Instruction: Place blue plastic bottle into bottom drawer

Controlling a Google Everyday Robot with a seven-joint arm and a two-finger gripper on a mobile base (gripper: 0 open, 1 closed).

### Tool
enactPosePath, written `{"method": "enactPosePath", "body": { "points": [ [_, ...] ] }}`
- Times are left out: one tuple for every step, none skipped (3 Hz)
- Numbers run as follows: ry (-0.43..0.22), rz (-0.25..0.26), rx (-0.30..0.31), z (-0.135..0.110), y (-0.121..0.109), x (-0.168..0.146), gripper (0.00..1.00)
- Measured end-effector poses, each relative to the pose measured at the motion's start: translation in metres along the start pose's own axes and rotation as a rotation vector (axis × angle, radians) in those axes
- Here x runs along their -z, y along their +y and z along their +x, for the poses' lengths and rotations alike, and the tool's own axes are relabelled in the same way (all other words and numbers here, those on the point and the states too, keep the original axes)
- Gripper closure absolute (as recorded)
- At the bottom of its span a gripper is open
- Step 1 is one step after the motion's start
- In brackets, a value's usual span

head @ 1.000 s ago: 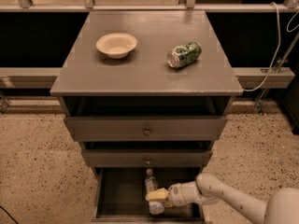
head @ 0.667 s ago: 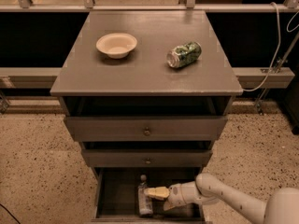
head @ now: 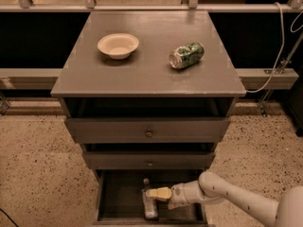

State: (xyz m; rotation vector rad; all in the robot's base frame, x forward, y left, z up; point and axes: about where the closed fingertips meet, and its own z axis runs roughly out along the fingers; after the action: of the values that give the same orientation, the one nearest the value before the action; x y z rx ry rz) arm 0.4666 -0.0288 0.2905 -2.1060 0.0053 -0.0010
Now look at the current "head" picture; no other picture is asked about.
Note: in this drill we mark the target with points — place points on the grey middle drawer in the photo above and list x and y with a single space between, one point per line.
148 160

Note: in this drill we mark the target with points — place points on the clear blue plastic bottle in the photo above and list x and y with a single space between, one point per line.
150 206

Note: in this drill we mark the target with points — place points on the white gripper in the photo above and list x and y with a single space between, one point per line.
179 195

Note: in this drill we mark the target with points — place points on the beige paper bowl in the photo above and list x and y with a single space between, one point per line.
118 46

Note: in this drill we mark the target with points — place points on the grey open bottom drawer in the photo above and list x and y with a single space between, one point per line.
120 201

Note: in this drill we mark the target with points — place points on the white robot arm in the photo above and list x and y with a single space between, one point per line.
210 187

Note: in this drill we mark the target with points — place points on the crushed green soda can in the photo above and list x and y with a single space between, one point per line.
186 55

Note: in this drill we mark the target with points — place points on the grey wooden drawer cabinet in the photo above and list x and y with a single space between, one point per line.
148 96

